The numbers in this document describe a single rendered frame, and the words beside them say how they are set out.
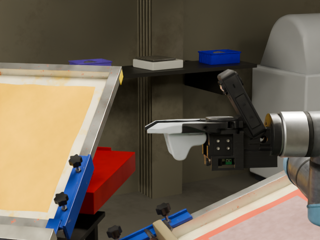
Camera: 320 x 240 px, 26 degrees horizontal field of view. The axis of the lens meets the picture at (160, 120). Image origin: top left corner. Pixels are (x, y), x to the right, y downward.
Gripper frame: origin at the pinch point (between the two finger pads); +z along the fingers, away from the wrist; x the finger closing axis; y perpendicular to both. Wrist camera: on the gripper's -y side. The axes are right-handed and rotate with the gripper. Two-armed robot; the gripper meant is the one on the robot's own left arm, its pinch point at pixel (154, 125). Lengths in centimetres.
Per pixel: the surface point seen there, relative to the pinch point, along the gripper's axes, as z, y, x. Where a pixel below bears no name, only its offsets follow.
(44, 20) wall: 49, -47, 444
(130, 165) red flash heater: -5, 35, 197
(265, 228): -37, 37, 78
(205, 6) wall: -89, -62, 504
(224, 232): -27, 39, 85
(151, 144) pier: -36, 56, 470
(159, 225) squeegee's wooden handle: -8, 35, 81
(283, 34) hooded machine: -151, -35, 476
